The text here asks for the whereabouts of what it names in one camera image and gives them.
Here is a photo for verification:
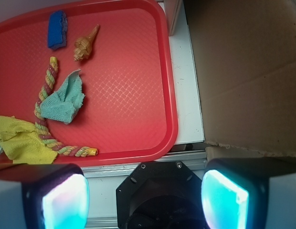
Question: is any yellow cloth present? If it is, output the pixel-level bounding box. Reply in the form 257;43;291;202
0;115;57;165

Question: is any tan spiral seashell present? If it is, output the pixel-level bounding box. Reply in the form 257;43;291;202
73;24;100;62

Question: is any aluminium frame rail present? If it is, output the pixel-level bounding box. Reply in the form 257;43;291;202
82;150;208;178

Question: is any multicolour twisted rope toy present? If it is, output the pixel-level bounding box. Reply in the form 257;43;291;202
34;56;98;157

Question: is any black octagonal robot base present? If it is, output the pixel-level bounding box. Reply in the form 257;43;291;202
116;162;208;229

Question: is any teal cloth piece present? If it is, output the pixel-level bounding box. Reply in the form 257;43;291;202
40;69;85;125

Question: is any red plastic tray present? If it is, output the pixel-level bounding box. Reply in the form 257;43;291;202
0;0;178;167

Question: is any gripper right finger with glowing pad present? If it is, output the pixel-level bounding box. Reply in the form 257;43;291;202
201;158;296;229

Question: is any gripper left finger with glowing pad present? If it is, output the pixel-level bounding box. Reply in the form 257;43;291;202
0;164;89;229

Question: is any brown cardboard box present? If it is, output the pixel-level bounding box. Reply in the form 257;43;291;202
184;0;296;159

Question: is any blue sponge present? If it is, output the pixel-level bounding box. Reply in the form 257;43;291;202
47;10;68;50

